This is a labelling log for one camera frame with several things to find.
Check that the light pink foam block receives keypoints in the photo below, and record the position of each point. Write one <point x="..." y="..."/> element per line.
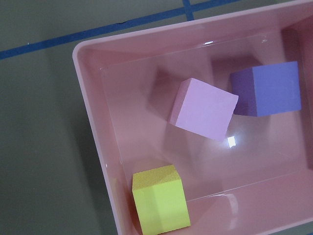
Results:
<point x="203" y="109"/>

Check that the yellow foam block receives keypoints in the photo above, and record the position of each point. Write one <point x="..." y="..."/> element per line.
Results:
<point x="160" y="200"/>

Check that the dark purple foam block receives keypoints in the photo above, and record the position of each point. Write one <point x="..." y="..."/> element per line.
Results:
<point x="267" y="90"/>

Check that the pink plastic bin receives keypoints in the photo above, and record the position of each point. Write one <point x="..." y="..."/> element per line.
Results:
<point x="129" y="82"/>

